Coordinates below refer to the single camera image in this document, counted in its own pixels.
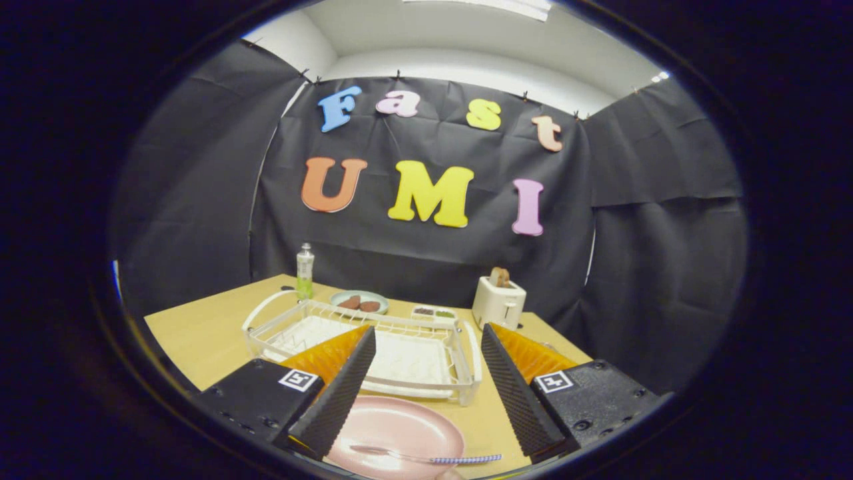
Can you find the cream toaster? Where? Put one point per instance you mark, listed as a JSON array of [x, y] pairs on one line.
[[496, 306]]

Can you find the pink plate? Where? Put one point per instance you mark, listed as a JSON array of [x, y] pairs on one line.
[[400, 423]]

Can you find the black backdrop cloth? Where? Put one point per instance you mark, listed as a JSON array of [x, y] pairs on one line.
[[413, 256]]

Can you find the brown food piece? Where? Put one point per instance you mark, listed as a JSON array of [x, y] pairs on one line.
[[370, 306], [350, 302]]

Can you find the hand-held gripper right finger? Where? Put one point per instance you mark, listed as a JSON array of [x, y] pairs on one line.
[[516, 393]]

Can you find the brown toast slice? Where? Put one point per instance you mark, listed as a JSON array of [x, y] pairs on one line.
[[500, 276]]

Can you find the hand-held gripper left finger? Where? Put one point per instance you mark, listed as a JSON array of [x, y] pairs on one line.
[[340, 393]]

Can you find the white dish rack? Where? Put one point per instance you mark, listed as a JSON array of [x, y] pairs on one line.
[[413, 360]]

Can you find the small pale teal plate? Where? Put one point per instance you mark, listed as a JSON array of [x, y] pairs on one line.
[[373, 297]]

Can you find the small white divided tray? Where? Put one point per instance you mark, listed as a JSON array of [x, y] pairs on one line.
[[433, 312]]

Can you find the clear bottle with green label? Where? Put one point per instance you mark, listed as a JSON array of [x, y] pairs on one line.
[[305, 270]]

